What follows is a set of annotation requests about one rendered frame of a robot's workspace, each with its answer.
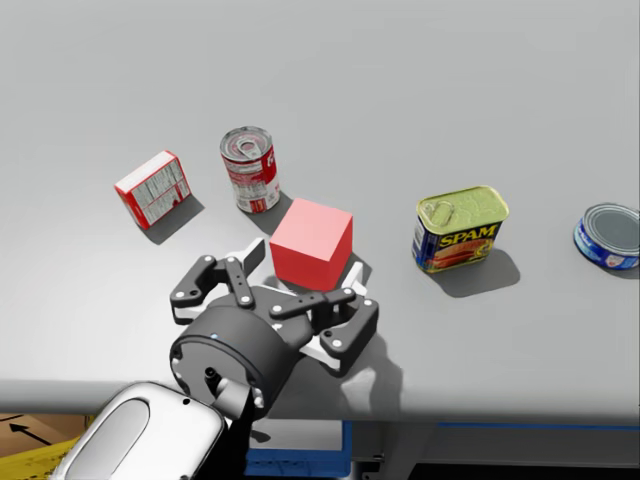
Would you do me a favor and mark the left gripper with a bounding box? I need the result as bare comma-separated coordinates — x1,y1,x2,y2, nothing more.
168,237,380,422

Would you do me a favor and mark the pink cube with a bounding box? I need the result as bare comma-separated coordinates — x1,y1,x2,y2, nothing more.
269,197,354,293

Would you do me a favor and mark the red and white can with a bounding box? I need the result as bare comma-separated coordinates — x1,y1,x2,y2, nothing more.
219,125,282,214

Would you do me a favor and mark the blue box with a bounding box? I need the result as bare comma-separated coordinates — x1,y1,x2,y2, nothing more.
243,419,352,477

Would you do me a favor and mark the red and white carton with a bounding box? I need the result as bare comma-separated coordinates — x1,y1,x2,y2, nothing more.
113,150,192,231

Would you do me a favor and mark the green and blue rectangular can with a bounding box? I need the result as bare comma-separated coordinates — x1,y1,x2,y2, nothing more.
411,185,511,275

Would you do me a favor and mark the brown box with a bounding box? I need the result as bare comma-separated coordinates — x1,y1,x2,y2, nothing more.
0,413,97,459

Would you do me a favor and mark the yellow box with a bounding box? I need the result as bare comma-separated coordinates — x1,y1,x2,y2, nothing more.
0,433,87,480

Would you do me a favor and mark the blue flat can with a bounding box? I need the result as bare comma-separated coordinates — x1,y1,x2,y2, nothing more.
573,202,640,272

